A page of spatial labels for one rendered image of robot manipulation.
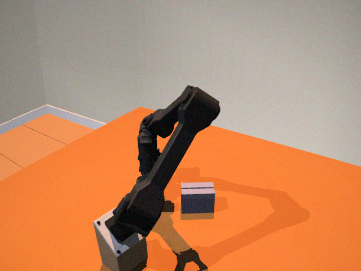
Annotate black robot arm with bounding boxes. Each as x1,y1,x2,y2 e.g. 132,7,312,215
104,85,220,243

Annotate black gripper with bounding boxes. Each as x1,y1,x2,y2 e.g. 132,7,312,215
136,150,158,183

